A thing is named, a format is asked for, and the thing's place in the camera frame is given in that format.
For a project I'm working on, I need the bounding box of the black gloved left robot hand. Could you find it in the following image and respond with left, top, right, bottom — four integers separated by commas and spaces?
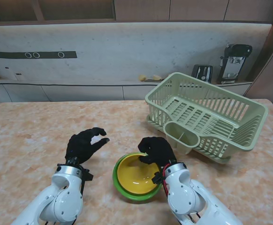
66, 127, 111, 165

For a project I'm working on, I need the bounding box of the white counter cabinet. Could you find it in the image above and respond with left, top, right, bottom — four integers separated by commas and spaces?
0, 79, 253, 103

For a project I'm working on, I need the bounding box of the small white box black mark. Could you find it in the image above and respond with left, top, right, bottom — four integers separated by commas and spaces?
14, 71, 26, 82
4, 66, 13, 80

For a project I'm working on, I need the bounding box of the black toaster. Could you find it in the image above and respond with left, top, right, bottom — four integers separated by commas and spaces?
191, 64, 214, 84

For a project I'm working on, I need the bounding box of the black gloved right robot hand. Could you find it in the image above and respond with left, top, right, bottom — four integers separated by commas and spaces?
137, 137, 177, 167

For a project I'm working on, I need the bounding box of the black wall socket rail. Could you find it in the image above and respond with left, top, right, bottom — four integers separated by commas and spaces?
0, 51, 77, 59

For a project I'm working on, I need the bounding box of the brown wooden side panel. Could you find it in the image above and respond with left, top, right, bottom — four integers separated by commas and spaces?
244, 22, 273, 106

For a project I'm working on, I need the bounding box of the black silver coffee machine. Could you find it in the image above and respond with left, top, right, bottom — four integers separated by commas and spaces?
217, 43, 253, 85

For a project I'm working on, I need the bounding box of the light green plastic dish rack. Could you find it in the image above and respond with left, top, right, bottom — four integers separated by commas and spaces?
144, 72, 269, 161

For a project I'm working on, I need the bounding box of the yellow plastic bowl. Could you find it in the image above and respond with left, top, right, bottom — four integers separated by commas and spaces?
116, 154, 162, 195

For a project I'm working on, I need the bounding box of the red right wrist cable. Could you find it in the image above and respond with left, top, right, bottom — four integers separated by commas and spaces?
161, 164, 173, 196

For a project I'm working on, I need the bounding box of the wooden wall cabinet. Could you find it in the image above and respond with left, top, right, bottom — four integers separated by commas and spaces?
0, 0, 273, 24

